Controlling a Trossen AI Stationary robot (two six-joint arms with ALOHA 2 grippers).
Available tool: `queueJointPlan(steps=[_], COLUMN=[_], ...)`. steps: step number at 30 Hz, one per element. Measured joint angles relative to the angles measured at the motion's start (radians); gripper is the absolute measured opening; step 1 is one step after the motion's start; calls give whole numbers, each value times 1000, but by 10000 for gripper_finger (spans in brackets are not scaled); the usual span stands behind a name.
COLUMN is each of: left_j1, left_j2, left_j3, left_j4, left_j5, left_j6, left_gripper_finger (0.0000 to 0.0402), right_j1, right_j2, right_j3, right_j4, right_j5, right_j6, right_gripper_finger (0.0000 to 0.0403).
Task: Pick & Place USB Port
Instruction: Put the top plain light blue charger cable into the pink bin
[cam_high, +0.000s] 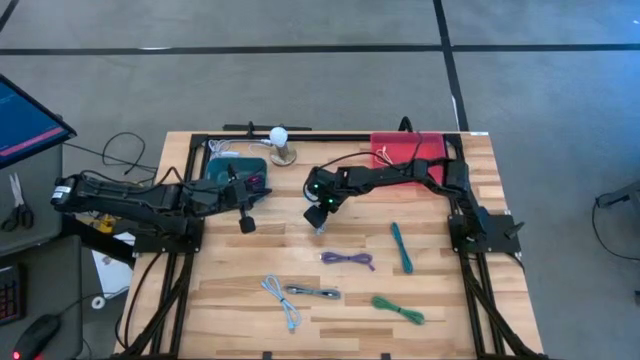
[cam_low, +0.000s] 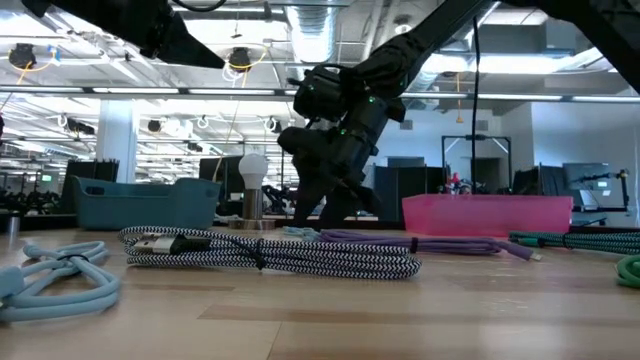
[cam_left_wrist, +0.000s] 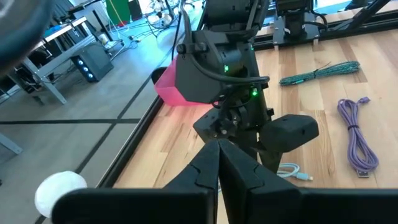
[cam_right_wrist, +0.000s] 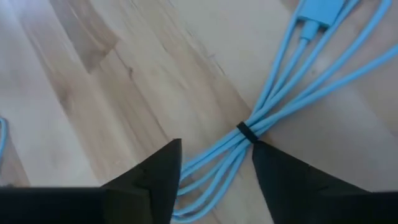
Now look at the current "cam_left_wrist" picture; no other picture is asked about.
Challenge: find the black table edge frame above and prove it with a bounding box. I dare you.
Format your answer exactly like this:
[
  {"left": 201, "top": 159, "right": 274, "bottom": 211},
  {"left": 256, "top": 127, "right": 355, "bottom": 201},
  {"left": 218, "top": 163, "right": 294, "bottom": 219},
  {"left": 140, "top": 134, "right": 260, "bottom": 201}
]
[{"left": 96, "top": 9, "right": 398, "bottom": 189}]

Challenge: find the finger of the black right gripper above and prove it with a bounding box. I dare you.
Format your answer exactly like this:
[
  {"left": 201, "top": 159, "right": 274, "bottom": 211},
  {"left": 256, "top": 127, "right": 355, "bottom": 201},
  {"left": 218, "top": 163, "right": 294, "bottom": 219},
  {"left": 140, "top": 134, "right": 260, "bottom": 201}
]
[
  {"left": 257, "top": 114, "right": 320, "bottom": 174},
  {"left": 193, "top": 107, "right": 231, "bottom": 144}
]

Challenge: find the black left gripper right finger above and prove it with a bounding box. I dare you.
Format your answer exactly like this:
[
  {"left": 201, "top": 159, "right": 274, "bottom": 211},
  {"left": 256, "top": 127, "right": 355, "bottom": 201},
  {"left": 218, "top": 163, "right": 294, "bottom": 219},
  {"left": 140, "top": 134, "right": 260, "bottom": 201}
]
[{"left": 218, "top": 139, "right": 398, "bottom": 224}]

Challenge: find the pale aqua USB cable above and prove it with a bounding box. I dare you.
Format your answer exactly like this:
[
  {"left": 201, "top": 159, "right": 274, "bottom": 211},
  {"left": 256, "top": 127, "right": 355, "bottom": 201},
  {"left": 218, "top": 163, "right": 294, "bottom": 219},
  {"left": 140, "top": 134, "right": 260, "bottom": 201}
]
[{"left": 276, "top": 162, "right": 313, "bottom": 182}]

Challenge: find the green board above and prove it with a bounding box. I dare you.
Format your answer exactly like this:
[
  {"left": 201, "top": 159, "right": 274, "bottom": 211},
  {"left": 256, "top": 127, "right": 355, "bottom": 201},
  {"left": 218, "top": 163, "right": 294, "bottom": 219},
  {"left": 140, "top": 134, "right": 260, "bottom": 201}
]
[{"left": 105, "top": 0, "right": 131, "bottom": 27}]

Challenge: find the teal black braided cable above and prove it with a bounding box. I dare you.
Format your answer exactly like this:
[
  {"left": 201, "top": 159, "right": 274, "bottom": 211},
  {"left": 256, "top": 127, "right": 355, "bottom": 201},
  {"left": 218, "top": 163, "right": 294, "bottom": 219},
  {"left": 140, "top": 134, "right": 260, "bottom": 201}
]
[{"left": 279, "top": 60, "right": 361, "bottom": 86}]

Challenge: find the dark grey computer tower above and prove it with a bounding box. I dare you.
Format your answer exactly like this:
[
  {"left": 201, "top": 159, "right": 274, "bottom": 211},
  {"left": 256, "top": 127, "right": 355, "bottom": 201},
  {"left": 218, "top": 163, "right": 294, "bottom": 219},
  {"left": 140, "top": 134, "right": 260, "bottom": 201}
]
[{"left": 70, "top": 42, "right": 114, "bottom": 83}]

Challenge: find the grey metal workbench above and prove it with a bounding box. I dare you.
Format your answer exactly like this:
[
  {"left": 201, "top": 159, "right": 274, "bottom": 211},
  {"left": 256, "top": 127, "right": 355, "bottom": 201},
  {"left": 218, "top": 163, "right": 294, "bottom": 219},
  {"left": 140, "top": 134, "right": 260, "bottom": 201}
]
[{"left": 0, "top": 15, "right": 97, "bottom": 105}]

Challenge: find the black diagonal frame strut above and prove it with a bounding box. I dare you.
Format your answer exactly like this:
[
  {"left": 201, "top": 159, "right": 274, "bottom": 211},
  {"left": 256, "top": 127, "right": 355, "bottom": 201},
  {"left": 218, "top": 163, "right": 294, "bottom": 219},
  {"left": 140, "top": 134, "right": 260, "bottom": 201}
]
[{"left": 329, "top": 0, "right": 391, "bottom": 32}]

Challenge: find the purple braided USB cable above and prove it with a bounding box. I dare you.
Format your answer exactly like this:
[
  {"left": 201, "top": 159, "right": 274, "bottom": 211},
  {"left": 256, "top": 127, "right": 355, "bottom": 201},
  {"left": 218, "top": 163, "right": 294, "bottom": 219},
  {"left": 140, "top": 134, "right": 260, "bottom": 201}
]
[{"left": 337, "top": 96, "right": 379, "bottom": 179}]

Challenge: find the pink plastic bin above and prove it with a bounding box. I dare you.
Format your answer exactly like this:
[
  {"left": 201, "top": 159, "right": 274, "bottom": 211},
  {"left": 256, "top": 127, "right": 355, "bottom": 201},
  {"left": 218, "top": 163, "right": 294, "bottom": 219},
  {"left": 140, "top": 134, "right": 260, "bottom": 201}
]
[{"left": 154, "top": 55, "right": 215, "bottom": 107}]

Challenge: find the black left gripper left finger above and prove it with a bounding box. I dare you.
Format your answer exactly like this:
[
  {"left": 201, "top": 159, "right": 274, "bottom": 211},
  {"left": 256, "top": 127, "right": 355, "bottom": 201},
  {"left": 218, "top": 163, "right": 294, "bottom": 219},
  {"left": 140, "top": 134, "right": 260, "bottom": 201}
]
[{"left": 52, "top": 139, "right": 221, "bottom": 224}]

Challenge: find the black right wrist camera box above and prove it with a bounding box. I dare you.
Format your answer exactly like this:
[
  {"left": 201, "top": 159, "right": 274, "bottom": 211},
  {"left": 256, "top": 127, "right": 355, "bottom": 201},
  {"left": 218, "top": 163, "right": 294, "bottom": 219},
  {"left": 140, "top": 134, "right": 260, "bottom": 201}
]
[{"left": 174, "top": 54, "right": 228, "bottom": 105}]

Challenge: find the black right camera cable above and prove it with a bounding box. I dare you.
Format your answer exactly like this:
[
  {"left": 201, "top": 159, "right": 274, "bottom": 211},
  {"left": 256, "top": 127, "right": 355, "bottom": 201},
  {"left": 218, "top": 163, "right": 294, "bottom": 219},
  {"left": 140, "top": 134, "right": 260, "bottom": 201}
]
[{"left": 178, "top": 0, "right": 271, "bottom": 85}]

